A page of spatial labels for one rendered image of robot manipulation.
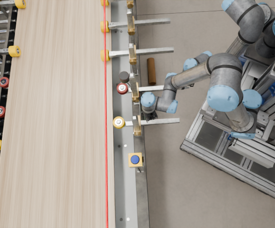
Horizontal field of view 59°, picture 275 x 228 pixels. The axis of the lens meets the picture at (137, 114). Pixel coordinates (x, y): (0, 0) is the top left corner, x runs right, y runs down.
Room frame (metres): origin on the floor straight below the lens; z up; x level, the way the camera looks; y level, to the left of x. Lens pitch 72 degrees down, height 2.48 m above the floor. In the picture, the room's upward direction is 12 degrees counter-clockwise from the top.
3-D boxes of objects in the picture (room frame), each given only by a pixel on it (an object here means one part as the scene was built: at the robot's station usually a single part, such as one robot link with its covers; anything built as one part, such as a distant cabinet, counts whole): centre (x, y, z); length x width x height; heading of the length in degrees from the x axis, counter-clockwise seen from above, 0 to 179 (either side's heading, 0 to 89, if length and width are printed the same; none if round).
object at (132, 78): (0.68, -0.02, 0.93); 0.03 x 0.03 x 0.48; 81
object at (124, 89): (0.74, 0.07, 0.85); 0.08 x 0.08 x 0.11
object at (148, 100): (0.46, -0.07, 1.25); 0.09 x 0.08 x 0.11; 64
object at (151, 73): (1.26, -0.25, 0.04); 0.30 x 0.08 x 0.08; 171
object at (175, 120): (0.46, -0.06, 0.84); 0.43 x 0.03 x 0.04; 81
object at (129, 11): (1.18, -0.09, 0.89); 0.03 x 0.03 x 0.48; 81
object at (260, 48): (0.73, -0.92, 1.09); 0.15 x 0.15 x 0.10
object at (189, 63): (0.67, -0.37, 1.13); 0.09 x 0.08 x 0.11; 111
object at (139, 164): (0.18, 0.06, 1.18); 0.07 x 0.07 x 0.08; 81
